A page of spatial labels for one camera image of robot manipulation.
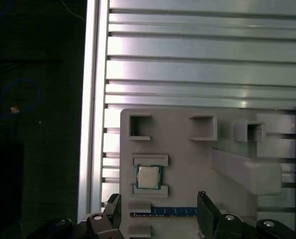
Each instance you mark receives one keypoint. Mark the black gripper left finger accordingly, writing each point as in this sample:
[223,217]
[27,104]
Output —
[113,211]

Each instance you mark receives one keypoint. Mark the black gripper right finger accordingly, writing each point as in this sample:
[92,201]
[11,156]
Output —
[206,216]

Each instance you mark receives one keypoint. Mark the silver green CPU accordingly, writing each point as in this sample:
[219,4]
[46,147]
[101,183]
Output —
[148,176]

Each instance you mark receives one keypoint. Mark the blue RAM stick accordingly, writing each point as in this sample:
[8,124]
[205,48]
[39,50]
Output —
[173,212]

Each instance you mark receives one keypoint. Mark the grey parts rack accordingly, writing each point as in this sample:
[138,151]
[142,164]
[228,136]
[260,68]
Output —
[183,174]

